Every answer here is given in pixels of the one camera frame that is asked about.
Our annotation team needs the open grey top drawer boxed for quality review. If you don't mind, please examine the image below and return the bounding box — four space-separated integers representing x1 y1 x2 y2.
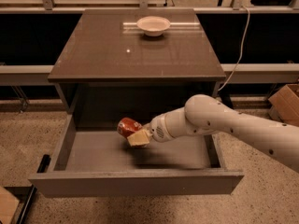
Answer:
29 115 244 198

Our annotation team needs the red coke can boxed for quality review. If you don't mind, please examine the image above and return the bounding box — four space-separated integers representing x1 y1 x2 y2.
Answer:
117 118 142 138

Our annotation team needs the grey horizontal railing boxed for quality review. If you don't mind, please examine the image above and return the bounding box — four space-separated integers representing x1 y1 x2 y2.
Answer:
0 63 299 86

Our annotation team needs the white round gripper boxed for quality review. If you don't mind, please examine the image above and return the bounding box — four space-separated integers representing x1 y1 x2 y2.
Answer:
127 108 191 147

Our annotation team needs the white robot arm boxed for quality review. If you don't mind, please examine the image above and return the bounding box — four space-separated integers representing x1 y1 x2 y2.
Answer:
127 94 299 172

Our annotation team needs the brown cardboard box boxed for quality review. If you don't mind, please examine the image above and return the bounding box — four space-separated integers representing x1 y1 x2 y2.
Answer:
269 84 299 126

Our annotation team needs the dark grey drawer cabinet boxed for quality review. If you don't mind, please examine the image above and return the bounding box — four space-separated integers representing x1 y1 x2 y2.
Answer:
49 9 225 131

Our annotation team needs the black floor rail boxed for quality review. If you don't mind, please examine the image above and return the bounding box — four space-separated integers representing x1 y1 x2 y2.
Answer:
16 154 50 224

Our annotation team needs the white cable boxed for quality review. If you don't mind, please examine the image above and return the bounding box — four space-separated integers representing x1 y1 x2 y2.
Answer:
217 6 251 92

